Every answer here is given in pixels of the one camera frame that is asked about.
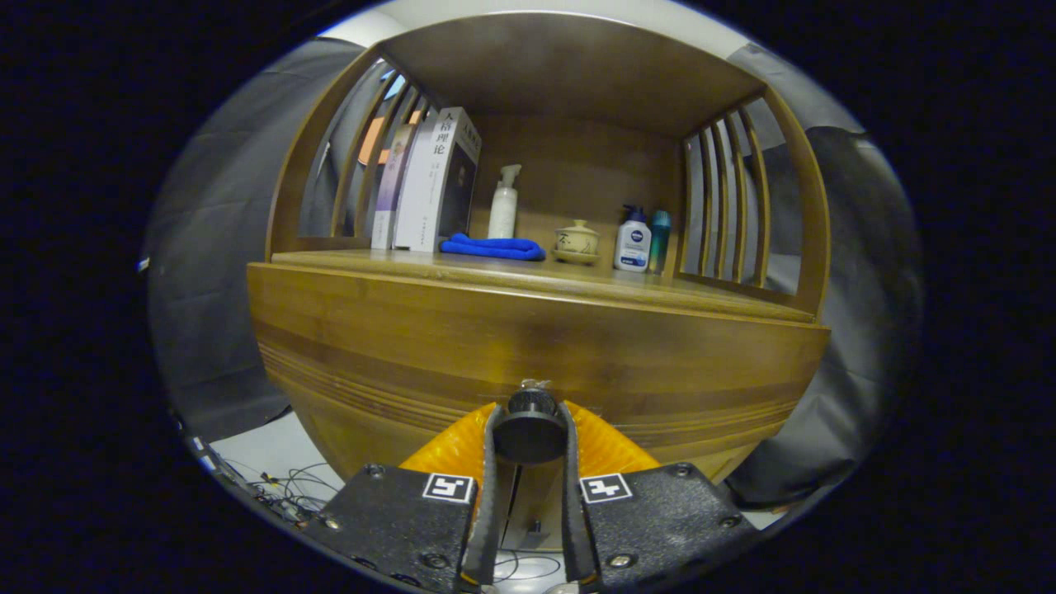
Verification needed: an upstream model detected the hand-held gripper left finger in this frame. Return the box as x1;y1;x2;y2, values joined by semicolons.
301;402;519;594

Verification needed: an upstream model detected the white lotion bottle blue cap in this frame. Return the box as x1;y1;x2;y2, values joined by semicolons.
612;205;653;274

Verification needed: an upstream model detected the blue folded cloth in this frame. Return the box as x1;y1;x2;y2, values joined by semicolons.
439;233;547;262

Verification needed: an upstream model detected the wooden drawer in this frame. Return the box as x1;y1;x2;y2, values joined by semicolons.
246;262;832;488

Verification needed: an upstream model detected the slim teal bottle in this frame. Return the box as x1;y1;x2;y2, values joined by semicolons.
648;210;672;275

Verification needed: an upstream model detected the white pump bottle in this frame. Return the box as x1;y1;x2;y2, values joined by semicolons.
488;163;523;240

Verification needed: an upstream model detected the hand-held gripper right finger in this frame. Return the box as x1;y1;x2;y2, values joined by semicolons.
554;400;764;593

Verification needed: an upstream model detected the thin white book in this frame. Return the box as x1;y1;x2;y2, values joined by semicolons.
389;110;440;251

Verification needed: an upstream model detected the thick white book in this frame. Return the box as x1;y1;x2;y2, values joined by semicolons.
393;106;483;253

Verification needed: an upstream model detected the wooden countertop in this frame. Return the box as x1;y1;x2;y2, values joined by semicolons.
272;247;818;323

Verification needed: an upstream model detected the thin purple book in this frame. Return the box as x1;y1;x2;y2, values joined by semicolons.
370;124;417;251

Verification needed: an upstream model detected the beige lidded teacup with saucer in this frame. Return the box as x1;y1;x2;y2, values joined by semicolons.
551;219;602;266

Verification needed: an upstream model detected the black round drawer knob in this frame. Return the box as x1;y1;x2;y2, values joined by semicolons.
493;388;568;465

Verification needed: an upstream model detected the wooden cabinet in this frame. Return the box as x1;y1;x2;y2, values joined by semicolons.
246;10;832;554

